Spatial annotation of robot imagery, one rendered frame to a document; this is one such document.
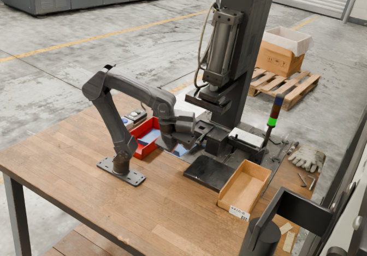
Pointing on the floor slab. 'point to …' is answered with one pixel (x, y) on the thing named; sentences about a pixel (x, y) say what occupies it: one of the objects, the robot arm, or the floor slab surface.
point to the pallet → (265, 82)
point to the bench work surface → (128, 195)
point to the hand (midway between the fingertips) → (171, 149)
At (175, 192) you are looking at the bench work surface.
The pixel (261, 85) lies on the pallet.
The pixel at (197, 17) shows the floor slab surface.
